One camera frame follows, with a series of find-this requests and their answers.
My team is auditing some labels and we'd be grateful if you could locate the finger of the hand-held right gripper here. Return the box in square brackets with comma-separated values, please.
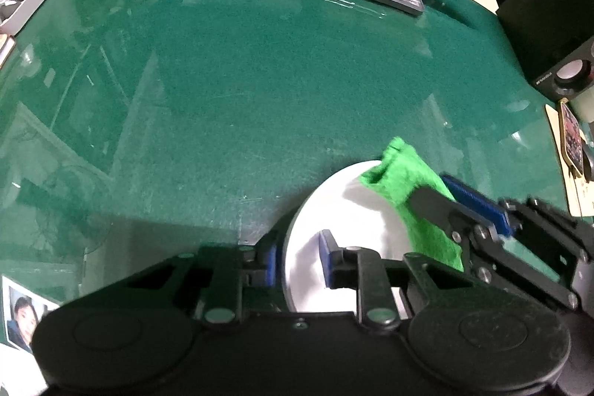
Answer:
[407, 186, 500, 282]
[440, 174, 514, 238]

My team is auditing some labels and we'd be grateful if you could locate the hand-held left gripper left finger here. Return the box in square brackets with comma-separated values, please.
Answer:
[74, 230, 280, 325]

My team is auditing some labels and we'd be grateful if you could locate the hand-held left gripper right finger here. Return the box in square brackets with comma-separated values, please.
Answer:
[318, 229, 512, 331]

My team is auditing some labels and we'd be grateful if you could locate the green cleaning cloth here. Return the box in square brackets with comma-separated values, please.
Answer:
[359, 137, 466, 273]

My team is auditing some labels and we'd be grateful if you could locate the white round plate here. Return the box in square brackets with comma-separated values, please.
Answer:
[281, 160, 421, 314]

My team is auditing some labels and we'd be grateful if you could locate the wooden picture card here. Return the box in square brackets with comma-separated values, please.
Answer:
[545, 98, 594, 219]

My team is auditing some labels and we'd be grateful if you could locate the black speaker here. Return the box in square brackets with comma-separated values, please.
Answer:
[495, 0, 594, 101]

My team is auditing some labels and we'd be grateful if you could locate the printed photo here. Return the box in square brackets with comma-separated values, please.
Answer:
[0, 275, 61, 353]

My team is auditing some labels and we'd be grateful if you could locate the stack of books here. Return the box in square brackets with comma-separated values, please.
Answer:
[0, 33, 17, 68]

